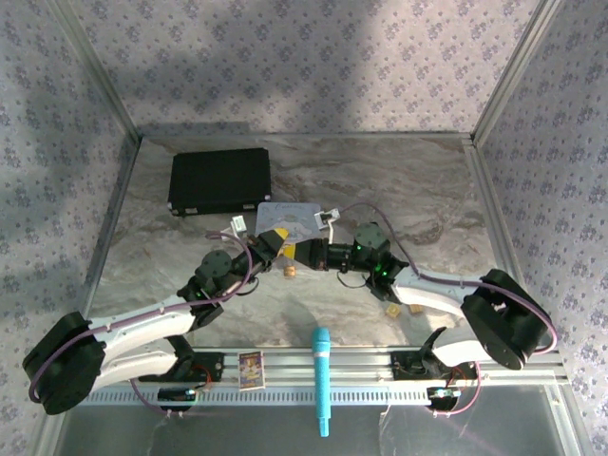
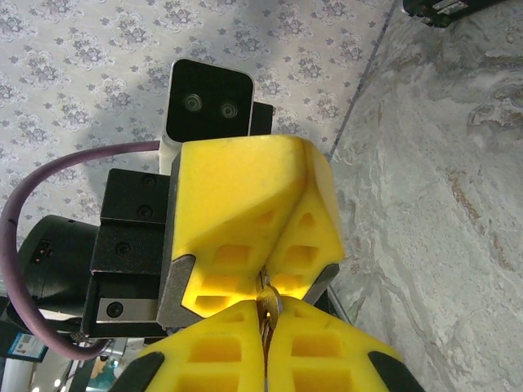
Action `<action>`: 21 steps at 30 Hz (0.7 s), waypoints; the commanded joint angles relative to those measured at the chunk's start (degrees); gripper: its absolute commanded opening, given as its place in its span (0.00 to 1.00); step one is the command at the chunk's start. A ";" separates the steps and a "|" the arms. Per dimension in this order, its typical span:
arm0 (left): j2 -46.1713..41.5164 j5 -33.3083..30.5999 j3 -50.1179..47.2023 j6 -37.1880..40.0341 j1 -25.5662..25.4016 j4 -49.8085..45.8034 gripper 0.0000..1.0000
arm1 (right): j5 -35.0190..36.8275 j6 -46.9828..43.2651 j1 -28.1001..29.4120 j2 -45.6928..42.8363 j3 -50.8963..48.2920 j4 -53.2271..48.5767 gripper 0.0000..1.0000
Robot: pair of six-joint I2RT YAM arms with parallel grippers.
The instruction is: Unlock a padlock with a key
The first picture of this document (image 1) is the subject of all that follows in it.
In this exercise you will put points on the small circuit board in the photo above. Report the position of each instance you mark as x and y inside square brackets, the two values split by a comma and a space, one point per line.
[173, 395]
[444, 395]

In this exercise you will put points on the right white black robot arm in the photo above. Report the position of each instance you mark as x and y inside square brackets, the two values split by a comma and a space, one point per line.
[494, 328]

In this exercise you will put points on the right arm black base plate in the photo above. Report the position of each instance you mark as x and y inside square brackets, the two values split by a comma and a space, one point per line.
[401, 368]

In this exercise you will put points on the right small circuit board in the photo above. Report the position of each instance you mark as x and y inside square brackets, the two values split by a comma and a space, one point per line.
[444, 395]

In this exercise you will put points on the aluminium corner post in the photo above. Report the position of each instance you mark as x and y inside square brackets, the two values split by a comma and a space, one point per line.
[97, 66]
[517, 66]

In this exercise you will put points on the small picture card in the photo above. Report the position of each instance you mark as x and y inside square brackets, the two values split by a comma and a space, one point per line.
[251, 370]

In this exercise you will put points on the black hard case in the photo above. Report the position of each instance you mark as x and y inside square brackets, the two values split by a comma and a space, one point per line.
[218, 180]

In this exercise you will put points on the teal marker pen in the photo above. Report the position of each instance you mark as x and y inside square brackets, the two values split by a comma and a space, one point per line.
[320, 375]

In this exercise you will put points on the left small circuit board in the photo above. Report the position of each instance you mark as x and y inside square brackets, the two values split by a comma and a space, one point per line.
[173, 395]

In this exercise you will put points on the clear plastic bag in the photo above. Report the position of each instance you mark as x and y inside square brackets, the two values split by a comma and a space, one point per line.
[290, 217]

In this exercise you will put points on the small wooden block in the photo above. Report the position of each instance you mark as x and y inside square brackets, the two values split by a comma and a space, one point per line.
[393, 311]
[416, 309]

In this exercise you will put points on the aluminium side rail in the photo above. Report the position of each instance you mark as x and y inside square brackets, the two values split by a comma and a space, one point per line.
[502, 237]
[105, 237]

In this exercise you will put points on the aluminium rail under arm bases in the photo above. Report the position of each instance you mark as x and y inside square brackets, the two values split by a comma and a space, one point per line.
[356, 366]

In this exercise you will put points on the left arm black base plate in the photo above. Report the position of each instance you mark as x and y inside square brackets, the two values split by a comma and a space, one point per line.
[214, 368]

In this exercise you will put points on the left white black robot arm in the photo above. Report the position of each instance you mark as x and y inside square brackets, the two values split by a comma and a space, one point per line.
[138, 332]

